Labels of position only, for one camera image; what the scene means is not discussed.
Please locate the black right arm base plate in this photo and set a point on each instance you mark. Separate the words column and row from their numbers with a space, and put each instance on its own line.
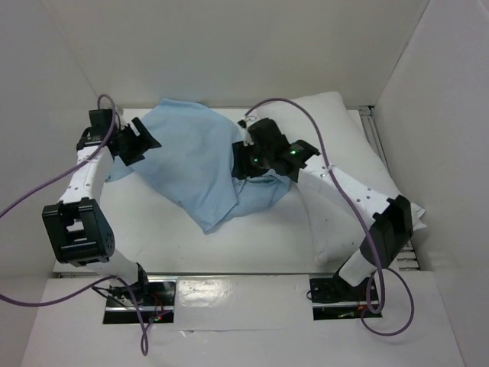
column 333, row 300

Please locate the aluminium frame rail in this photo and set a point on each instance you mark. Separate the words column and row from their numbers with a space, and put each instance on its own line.
column 406, row 259

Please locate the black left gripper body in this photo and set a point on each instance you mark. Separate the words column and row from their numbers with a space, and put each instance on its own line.
column 130, row 145

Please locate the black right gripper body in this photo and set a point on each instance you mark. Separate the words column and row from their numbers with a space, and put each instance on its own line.
column 241, row 160

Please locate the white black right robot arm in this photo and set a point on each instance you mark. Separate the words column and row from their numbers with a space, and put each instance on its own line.
column 388, row 220

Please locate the white pillow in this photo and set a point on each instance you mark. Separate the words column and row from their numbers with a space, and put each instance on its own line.
column 336, row 234

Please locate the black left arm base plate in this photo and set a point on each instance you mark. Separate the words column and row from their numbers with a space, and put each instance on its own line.
column 156, row 306

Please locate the light blue pillowcase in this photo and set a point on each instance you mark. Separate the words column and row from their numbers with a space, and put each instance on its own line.
column 193, row 166

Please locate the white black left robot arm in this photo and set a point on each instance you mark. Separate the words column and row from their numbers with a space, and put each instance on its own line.
column 78, row 230

